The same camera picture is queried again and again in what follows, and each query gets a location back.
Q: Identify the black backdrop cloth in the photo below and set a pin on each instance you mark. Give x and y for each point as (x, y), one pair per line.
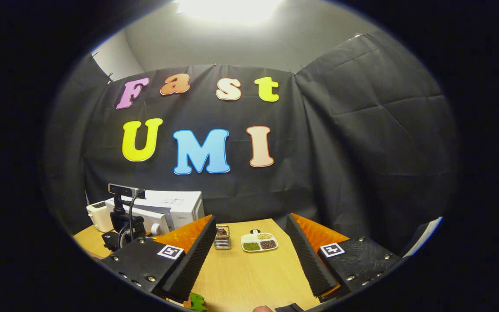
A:
(362, 130)

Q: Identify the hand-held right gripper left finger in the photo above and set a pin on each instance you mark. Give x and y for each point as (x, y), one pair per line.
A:
(193, 264)

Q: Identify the white microwave oven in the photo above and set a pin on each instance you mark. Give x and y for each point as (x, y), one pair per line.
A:
(176, 208)

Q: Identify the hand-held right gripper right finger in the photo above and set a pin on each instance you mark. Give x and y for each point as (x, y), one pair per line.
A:
(308, 260)

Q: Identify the white panel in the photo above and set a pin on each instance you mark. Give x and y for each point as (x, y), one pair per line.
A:
(425, 236)

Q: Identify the white toaster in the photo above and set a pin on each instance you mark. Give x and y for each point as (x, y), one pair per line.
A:
(98, 216)

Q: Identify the large ceiling light panel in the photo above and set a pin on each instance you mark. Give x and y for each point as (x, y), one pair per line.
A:
(230, 8)

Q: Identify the sandwich with green lettuce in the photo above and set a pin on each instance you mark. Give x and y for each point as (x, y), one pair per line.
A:
(197, 302)

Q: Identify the white divided snack dish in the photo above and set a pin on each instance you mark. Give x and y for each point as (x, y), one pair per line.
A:
(259, 242)

